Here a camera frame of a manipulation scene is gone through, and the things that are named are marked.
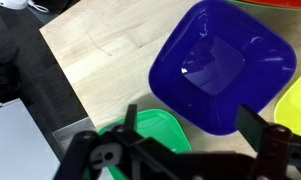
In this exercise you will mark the large green plastic bowl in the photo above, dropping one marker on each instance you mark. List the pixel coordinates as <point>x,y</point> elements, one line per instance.
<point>154,123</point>

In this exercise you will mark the yellow plastic bowl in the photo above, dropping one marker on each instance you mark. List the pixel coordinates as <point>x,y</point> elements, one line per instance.
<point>288,109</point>

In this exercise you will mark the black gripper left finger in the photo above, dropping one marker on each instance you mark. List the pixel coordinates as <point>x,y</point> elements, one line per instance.
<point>89,152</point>

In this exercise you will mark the orange plastic bowl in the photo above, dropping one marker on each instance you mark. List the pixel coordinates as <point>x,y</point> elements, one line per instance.
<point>290,4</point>

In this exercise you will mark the blue plastic bowl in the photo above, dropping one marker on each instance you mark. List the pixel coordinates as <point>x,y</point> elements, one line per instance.
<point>216,58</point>

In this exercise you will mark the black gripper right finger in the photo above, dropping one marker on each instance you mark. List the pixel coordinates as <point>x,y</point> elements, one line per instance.
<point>276,145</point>

